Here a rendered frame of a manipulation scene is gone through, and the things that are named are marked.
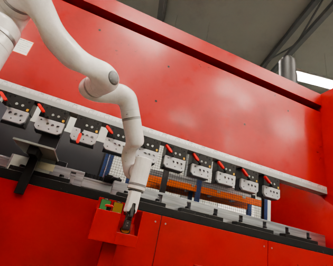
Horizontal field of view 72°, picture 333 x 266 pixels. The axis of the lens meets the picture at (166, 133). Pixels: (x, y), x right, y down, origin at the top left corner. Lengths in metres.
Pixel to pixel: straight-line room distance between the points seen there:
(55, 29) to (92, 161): 1.24
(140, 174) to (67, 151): 1.02
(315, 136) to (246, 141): 0.79
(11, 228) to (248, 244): 1.28
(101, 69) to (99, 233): 0.66
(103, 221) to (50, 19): 0.80
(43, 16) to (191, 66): 1.26
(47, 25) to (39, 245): 0.94
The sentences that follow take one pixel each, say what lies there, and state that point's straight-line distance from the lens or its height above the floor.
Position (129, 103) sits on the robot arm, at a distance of 1.09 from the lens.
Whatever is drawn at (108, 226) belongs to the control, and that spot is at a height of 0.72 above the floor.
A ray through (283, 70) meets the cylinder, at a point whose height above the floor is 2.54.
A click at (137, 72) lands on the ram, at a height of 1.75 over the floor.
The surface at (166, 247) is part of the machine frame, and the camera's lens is 1.38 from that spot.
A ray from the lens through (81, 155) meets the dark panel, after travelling 2.00.
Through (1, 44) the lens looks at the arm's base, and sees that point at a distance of 0.89.
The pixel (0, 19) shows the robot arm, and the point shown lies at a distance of 0.92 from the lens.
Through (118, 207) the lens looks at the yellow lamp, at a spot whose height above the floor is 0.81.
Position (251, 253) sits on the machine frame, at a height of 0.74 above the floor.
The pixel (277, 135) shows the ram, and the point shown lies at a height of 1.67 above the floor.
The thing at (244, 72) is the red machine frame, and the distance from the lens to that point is 2.21.
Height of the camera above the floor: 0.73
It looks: 24 degrees up
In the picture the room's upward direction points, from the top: 12 degrees clockwise
